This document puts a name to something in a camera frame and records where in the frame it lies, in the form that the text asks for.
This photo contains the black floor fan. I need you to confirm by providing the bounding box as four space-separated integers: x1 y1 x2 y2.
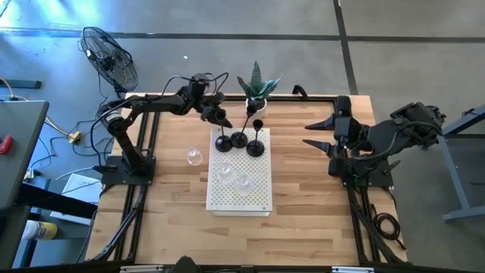
78 26 139 100

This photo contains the black metal candlestick holder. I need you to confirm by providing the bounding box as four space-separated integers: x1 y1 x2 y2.
230 105 258 149
246 118 266 158
214 108 234 153

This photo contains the black hook bracket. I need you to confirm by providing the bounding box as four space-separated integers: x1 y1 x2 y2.
291 84 310 100

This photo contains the white metal bracket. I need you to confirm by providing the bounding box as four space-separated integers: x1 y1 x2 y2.
332 266 375 273
120 265 164 273

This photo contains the person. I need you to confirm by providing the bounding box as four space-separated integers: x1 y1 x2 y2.
171 256 202 273

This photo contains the yellow and white can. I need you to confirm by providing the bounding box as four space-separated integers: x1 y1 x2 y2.
21 220 58 241

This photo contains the red tool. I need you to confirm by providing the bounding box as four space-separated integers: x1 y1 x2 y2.
0 135 14 155

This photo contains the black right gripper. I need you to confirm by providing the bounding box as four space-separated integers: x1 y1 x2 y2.
302 96 367 178

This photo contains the black aluminium table frame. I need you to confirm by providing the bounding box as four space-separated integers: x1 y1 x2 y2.
90 93 408 273

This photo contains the snake plant in white pot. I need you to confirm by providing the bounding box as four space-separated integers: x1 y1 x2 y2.
237 61 282 121

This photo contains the clear glass candle holder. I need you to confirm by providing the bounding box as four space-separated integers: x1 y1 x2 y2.
186 146 204 167
233 174 255 196
217 162 236 184

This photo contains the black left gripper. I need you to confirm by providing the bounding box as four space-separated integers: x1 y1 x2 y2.
196 92 234 129

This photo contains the white paper sheet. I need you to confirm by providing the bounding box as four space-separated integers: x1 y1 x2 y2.
60 173 102 206

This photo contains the grey side desk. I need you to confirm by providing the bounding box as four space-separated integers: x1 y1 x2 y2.
0 100 50 212

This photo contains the black floor bar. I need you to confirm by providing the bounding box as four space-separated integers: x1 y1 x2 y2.
0 79 42 90

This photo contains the coiled black cable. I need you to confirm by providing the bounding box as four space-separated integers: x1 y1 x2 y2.
373 204 406 251

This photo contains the white perforated metal shelf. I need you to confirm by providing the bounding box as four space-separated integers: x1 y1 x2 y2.
206 127 274 218

